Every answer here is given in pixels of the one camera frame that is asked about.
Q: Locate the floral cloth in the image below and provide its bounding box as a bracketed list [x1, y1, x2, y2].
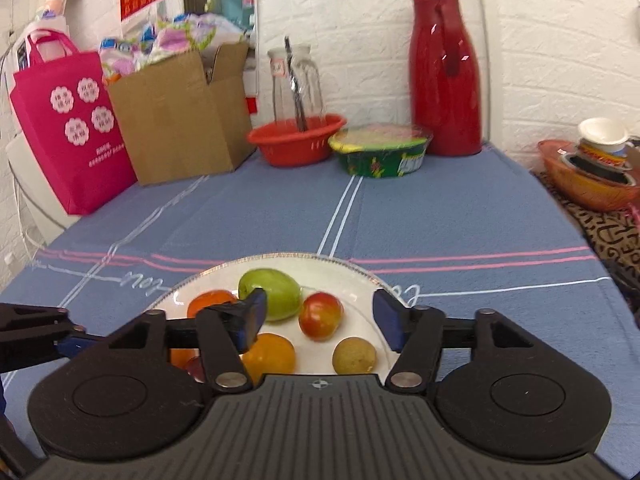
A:
[99, 12, 251, 83]

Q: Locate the small yellow fruit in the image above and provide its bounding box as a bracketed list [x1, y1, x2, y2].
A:
[332, 336, 378, 375]

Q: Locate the white porcelain plate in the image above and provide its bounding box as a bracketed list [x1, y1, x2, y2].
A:
[146, 252, 422, 387]

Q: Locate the metal utensil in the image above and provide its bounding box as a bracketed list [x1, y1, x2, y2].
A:
[283, 35, 309, 132]

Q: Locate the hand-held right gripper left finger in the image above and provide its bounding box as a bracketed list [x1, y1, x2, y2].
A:
[107, 287, 269, 394]

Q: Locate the red plastic basin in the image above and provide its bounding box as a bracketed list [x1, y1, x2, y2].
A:
[246, 113, 348, 168]

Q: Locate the red yellow plum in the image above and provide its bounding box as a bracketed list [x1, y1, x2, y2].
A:
[298, 291, 345, 342]

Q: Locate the white wall conduit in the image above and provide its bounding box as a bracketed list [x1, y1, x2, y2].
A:
[470, 0, 490, 144]

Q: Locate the blue striped tablecloth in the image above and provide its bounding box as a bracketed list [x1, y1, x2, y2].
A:
[0, 141, 640, 463]

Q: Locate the wall picture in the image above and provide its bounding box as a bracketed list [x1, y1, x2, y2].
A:
[182, 0, 259, 113]

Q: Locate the green instant noodle bowl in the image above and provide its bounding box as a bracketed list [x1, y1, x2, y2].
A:
[328, 124, 434, 179]

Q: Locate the glass jar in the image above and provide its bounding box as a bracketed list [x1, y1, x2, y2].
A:
[267, 44, 326, 127]

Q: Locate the stack of patterned bowls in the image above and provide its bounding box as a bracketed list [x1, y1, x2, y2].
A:
[561, 141, 639, 187]

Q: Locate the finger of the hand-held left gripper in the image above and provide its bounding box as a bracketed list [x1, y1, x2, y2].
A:
[0, 302, 87, 340]
[0, 332, 110, 374]

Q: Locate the green jujube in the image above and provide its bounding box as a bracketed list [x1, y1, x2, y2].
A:
[237, 268, 303, 322]

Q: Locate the brown patterned cloth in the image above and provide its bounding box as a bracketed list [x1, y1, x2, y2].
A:
[534, 172, 640, 306]

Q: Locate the yellow orange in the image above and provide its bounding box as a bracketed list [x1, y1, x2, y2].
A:
[241, 332, 297, 386]

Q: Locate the pink tote bag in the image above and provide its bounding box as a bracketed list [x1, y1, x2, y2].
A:
[9, 29, 139, 216]

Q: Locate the red thermos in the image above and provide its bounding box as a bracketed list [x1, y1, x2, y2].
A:
[408, 0, 484, 157]

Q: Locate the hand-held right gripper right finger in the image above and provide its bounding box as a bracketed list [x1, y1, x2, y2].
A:
[372, 288, 537, 394]

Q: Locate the cardboard box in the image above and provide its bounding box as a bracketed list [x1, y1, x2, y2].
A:
[107, 41, 256, 187]

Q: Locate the small red plum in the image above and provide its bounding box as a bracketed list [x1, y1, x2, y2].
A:
[185, 355, 207, 384]

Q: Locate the orange plastic bowl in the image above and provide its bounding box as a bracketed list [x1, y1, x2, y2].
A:
[538, 139, 640, 212]

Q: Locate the white wall appliance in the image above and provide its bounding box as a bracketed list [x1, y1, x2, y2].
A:
[14, 11, 72, 73]

